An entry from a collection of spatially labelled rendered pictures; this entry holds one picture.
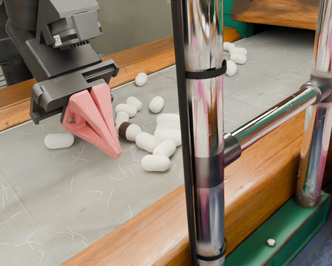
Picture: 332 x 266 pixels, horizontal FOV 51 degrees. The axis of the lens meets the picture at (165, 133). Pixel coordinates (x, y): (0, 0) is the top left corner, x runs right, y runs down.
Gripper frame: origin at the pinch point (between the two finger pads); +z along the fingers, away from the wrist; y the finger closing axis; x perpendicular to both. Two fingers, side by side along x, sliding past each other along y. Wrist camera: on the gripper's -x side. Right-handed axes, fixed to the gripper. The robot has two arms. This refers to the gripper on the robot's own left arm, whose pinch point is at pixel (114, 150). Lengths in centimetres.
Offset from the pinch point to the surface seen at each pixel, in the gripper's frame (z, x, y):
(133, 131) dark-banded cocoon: -1.6, 1.7, 4.4
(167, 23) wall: -84, 100, 124
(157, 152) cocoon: 3.0, -1.8, 3.3
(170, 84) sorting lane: -8.9, 10.0, 20.6
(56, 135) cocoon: -6.6, 5.7, -2.7
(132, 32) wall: -103, 127, 121
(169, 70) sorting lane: -13.1, 13.5, 25.6
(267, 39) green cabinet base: -10, 11, 53
